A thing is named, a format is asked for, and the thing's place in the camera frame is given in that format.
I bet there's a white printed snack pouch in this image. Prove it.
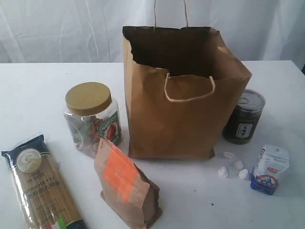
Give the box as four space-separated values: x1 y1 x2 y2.
250 144 290 195

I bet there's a dark tea can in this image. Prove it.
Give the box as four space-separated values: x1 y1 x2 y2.
223 89 265 145

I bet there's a clear nut jar gold lid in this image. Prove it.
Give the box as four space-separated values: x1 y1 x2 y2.
64 82 122 158

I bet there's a white backdrop curtain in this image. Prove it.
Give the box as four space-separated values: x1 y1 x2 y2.
0 0 305 68

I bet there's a kraft pouch orange label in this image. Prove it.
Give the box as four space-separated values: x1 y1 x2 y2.
94 138 163 229

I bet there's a brown paper shopping bag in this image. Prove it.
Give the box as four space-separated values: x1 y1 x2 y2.
122 25 252 159

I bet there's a spaghetti packet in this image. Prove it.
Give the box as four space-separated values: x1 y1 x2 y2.
1 135 87 229

